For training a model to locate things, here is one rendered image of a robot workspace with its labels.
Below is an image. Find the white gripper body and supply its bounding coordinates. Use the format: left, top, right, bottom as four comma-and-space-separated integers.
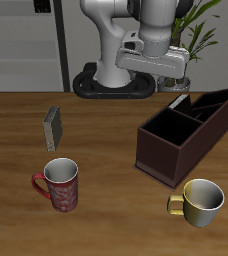
115, 45, 191, 80

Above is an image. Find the black book with white pages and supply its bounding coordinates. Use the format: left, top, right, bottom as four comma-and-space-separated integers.
168, 93, 194, 117

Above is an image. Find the dark brown desk caddy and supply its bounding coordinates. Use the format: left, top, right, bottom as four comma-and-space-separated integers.
132, 85, 228, 192

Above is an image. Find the dark grey book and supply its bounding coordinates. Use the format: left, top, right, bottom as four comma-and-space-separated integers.
42, 105, 64, 153

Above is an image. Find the yellow and white mug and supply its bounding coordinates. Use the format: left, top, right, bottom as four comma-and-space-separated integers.
166, 178, 226, 229

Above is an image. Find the red patterned mug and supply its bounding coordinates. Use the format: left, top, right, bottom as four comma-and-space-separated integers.
31, 157, 80, 213

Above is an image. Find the green pot plant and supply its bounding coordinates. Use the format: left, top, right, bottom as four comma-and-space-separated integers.
157, 0, 222, 93

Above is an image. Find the white shelf unit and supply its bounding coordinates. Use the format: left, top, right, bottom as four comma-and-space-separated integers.
0, 0, 71, 93

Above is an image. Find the flat black base plate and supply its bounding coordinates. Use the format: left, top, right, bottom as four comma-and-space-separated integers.
72, 62, 157, 100

